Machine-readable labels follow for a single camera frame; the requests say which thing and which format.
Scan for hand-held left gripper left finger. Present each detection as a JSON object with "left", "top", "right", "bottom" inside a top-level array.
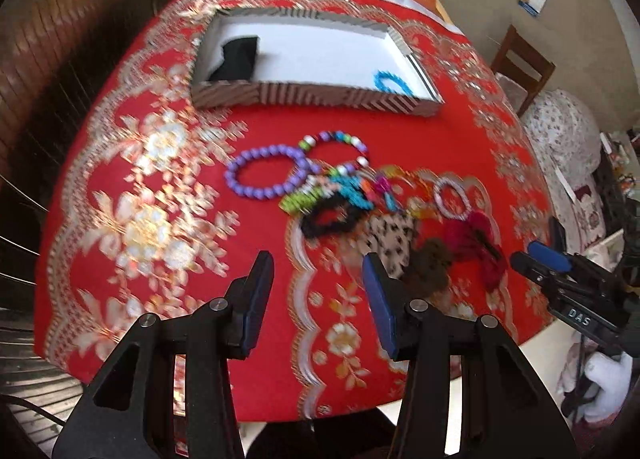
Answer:
[{"left": 50, "top": 250, "right": 276, "bottom": 459}]

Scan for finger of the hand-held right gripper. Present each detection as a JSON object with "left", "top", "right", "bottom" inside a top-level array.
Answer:
[
  {"left": 510, "top": 251, "right": 557, "bottom": 288},
  {"left": 529, "top": 216, "right": 573, "bottom": 274}
]

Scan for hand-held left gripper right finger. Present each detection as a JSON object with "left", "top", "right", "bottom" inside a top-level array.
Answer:
[{"left": 362, "top": 253, "right": 576, "bottom": 459}]

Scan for brown fuzzy scrunchie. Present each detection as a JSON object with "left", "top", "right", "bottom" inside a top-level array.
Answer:
[{"left": 400, "top": 238, "right": 456, "bottom": 297}]

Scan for leopard print scrunchie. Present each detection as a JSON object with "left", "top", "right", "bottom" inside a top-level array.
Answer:
[{"left": 357, "top": 214, "right": 421, "bottom": 275}]

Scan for red bow hair clip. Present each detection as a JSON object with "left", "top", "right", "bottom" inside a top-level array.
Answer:
[{"left": 442, "top": 211, "right": 508, "bottom": 290}]

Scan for black bead bracelet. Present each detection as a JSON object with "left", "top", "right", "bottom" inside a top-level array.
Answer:
[{"left": 300, "top": 196, "right": 363, "bottom": 240}]

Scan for turquoise bead bracelet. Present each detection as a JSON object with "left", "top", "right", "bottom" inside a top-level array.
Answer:
[{"left": 330, "top": 174, "right": 376, "bottom": 212}]

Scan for green bead bracelet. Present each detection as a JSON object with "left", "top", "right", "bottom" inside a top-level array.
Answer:
[{"left": 279, "top": 186, "right": 326, "bottom": 214}]

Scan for amber bead bracelet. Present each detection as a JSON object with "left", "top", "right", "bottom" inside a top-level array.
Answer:
[{"left": 377, "top": 166, "right": 441, "bottom": 222}]

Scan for purple bead bracelet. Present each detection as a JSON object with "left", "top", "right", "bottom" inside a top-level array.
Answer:
[{"left": 225, "top": 145, "right": 310, "bottom": 202}]

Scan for multicolour bead bracelet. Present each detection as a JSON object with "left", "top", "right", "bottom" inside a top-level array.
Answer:
[{"left": 299, "top": 130, "right": 373, "bottom": 190}]

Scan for striped shallow box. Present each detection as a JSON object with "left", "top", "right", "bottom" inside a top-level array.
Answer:
[{"left": 190, "top": 8, "right": 443, "bottom": 117}]

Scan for person's right hand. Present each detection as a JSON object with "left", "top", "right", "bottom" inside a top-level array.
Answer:
[{"left": 560, "top": 339, "right": 635, "bottom": 424}]

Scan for red embroidered tablecloth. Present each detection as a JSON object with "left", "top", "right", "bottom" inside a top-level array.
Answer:
[{"left": 34, "top": 0, "right": 558, "bottom": 422}]

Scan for red patterned cushion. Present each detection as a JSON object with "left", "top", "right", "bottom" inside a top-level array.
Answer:
[{"left": 570, "top": 179, "right": 608, "bottom": 247}]

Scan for cluttered black shelf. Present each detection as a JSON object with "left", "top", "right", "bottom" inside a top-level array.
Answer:
[{"left": 597, "top": 126, "right": 640, "bottom": 260}]

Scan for small colourful bead ornament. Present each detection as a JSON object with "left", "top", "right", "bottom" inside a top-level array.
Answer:
[{"left": 372, "top": 175, "right": 401, "bottom": 214}]

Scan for floral quilt bundle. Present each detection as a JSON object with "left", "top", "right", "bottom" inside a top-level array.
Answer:
[{"left": 520, "top": 89, "right": 603, "bottom": 204}]

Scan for wooden chair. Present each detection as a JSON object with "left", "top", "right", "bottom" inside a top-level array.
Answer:
[{"left": 491, "top": 25, "right": 557, "bottom": 117}]

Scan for black box insert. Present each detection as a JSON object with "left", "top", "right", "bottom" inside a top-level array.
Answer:
[{"left": 207, "top": 36, "right": 261, "bottom": 84}]

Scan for slatted wooden panel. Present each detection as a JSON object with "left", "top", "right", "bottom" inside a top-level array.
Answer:
[{"left": 0, "top": 0, "right": 196, "bottom": 180}]

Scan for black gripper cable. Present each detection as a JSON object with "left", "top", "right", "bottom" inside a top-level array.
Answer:
[
  {"left": 0, "top": 391, "right": 68, "bottom": 427},
  {"left": 562, "top": 334, "right": 588, "bottom": 420}
]

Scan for blue bead bracelet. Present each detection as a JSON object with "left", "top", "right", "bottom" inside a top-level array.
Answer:
[{"left": 372, "top": 70, "right": 415, "bottom": 96}]

